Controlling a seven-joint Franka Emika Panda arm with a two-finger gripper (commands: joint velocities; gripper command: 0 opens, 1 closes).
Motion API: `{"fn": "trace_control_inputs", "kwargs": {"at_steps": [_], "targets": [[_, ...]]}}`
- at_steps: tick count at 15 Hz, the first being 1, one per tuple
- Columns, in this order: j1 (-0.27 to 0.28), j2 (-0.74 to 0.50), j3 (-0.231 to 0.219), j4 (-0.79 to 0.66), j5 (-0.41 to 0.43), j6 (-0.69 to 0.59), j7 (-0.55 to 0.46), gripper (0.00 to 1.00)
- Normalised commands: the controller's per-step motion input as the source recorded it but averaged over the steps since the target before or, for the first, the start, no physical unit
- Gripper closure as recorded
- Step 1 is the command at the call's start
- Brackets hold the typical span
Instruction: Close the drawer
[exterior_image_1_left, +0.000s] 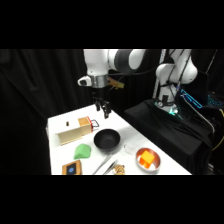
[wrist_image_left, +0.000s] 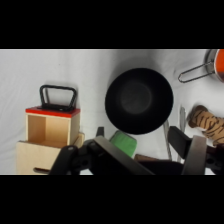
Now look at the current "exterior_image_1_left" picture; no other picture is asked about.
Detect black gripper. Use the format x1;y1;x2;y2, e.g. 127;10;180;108
91;86;113;120

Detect red toolbox with black handle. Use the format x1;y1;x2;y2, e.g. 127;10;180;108
77;115;101;135

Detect light wooden drawer cabinet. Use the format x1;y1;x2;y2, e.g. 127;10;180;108
54;119;85;147

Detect yellow tag on wrist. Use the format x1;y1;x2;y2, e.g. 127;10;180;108
110;77;125;90

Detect black bowl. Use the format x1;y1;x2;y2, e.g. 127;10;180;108
93;128;121;154

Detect clear plastic piece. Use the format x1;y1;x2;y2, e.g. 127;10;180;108
122;142;138;156

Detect metal tongs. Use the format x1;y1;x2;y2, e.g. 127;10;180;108
92;153;119;176

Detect black cloth-covered robot stand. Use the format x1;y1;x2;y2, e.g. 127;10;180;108
123;98;215;176

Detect small tan toy figure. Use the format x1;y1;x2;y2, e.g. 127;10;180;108
112;164;127;176

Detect orange block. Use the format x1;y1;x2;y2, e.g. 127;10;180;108
138;149;156;167

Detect wooden block with blue dot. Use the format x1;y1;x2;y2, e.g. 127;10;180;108
61;159;84;176

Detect black curtain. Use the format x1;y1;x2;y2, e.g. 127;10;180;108
0;49;224;176

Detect silver bowl with orange contents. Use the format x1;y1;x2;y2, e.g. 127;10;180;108
134;146;162;173

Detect dark laptop with blue glow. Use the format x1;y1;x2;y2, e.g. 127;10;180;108
179;71;224;112

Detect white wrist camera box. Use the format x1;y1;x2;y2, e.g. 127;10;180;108
77;75;93;87

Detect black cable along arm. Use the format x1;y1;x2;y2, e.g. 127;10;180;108
109;49;159;77

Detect yellow cable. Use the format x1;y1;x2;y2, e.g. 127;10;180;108
211;109;224;152

